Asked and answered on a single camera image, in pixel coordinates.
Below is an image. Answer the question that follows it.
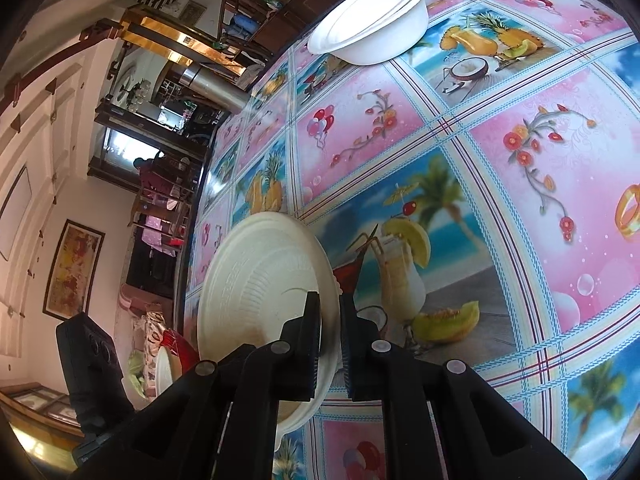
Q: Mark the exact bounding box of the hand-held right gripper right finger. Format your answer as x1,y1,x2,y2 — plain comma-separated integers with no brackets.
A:
339,292,588,480

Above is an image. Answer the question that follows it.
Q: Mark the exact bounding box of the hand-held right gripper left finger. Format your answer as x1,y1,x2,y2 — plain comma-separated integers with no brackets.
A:
65,291,322,480

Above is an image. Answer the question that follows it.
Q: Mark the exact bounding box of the cream shallow plate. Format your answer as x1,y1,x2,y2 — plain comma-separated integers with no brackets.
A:
197,211,340,442

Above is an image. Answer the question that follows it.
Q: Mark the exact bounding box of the small red plate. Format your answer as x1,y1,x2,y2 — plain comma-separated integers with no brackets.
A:
160,327,202,377

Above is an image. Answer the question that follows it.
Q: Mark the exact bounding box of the white bowl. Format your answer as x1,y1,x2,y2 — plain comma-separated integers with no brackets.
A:
307,0,431,66

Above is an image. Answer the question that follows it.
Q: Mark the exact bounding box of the pink sofa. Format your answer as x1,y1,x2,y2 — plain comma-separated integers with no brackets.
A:
119,282,173,331

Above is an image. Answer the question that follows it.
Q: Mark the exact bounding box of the large framed painting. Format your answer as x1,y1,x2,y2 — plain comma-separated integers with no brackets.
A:
42,219,106,322

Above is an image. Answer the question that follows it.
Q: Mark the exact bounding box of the wooden dining chair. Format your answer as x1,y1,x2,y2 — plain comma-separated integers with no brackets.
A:
127,160,195,242

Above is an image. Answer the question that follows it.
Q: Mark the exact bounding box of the small steel thermos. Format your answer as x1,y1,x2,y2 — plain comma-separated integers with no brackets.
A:
179,62,252,114

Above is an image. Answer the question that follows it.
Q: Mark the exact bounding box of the chandelier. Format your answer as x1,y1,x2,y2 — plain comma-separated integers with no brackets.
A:
117,77,151,111

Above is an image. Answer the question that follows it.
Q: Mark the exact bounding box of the golden pillar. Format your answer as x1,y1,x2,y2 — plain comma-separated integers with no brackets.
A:
119,14,252,67

